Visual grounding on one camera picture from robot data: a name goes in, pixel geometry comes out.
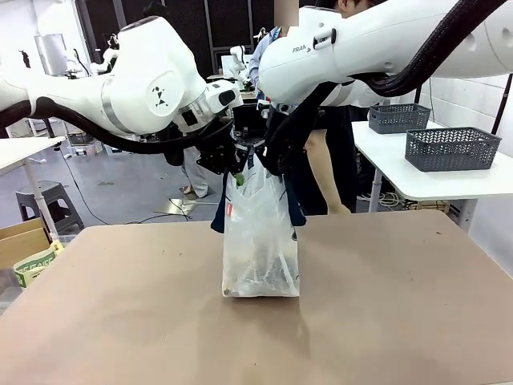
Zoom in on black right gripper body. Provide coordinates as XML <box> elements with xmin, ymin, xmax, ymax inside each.
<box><xmin>262</xmin><ymin>138</ymin><xmax>289</xmax><ymax>176</ymax></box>

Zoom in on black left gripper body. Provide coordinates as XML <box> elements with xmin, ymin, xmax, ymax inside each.
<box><xmin>195</xmin><ymin>119</ymin><xmax>238</xmax><ymax>176</ymax></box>

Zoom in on white plastic bag blue handles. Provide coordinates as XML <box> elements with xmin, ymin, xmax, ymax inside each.
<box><xmin>211</xmin><ymin>154</ymin><xmax>308</xmax><ymax>300</ymax></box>

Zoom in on person's bare forearm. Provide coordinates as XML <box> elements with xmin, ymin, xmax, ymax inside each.
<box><xmin>306</xmin><ymin>128</ymin><xmax>342</xmax><ymax>210</ymax></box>

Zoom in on person's hand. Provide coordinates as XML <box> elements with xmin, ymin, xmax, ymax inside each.
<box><xmin>326</xmin><ymin>203</ymin><xmax>353</xmax><ymax>218</ymax></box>

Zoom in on person in beige trousers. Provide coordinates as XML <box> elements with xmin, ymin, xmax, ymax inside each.
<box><xmin>179</xmin><ymin>150</ymin><xmax>209</xmax><ymax>200</ymax></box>

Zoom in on person in black clothes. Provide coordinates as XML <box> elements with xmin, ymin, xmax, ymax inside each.
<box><xmin>280</xmin><ymin>0</ymin><xmax>380</xmax><ymax>217</ymax></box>

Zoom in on person in blue shirt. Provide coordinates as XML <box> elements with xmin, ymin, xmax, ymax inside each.
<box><xmin>248</xmin><ymin>26</ymin><xmax>284</xmax><ymax>101</ymax></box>

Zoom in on white table with baskets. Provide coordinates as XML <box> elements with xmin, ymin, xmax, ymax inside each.
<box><xmin>351</xmin><ymin>120</ymin><xmax>513</xmax><ymax>236</ymax></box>

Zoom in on small grey plastic basket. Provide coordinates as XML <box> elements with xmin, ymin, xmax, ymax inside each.
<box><xmin>367</xmin><ymin>103</ymin><xmax>432</xmax><ymax>135</ymax></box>

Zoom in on grey step stool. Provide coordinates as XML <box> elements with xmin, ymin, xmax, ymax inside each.
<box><xmin>15</xmin><ymin>180</ymin><xmax>85</xmax><ymax>236</ymax></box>

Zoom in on large grey plastic basket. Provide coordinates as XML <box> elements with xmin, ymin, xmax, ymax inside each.
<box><xmin>404</xmin><ymin>127</ymin><xmax>503</xmax><ymax>172</ymax></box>

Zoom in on grey panel on stand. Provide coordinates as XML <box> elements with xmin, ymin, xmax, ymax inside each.
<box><xmin>34</xmin><ymin>34</ymin><xmax>68</xmax><ymax>76</ymax></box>

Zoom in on white side table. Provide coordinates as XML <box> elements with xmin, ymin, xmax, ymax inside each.
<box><xmin>0</xmin><ymin>136</ymin><xmax>67</xmax><ymax>241</ymax></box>

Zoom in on green and white paper sack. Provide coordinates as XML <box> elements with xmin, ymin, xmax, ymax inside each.
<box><xmin>13</xmin><ymin>239</ymin><xmax>65</xmax><ymax>289</ymax></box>

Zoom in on brown cardboard box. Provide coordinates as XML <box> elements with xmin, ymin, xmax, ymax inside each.
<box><xmin>0</xmin><ymin>217</ymin><xmax>53</xmax><ymax>270</ymax></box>

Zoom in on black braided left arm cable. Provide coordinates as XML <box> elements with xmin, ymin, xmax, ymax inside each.
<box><xmin>0</xmin><ymin>98</ymin><xmax>234</xmax><ymax>168</ymax></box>

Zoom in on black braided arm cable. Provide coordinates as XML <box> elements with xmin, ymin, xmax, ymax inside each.
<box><xmin>0</xmin><ymin>98</ymin><xmax>234</xmax><ymax>168</ymax></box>
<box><xmin>264</xmin><ymin>0</ymin><xmax>509</xmax><ymax>177</ymax></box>

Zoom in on white cable bundle on floor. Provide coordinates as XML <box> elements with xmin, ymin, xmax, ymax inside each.
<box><xmin>358</xmin><ymin>191</ymin><xmax>408</xmax><ymax>210</ymax></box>

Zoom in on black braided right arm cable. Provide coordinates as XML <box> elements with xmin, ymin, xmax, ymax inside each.
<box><xmin>264</xmin><ymin>0</ymin><xmax>509</xmax><ymax>177</ymax></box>

